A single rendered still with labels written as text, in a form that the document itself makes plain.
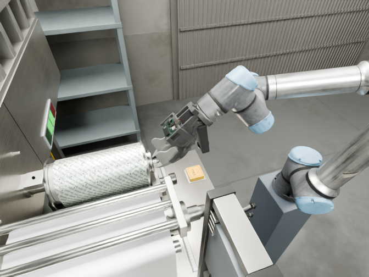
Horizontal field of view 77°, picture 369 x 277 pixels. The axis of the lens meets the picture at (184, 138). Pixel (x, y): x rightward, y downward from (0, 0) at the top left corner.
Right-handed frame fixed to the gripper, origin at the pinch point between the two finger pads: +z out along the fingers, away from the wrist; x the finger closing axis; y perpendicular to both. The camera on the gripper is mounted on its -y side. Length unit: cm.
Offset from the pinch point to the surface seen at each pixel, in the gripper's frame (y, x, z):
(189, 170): -36.6, -19.2, 8.8
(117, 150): 10.8, -3.0, 5.0
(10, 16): 46, -57, 11
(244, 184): -151, -58, 16
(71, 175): 18.2, 1.6, 15.2
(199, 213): 4.2, 24.3, -8.3
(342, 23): -235, -211, -201
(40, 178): 22.5, -1.1, 22.3
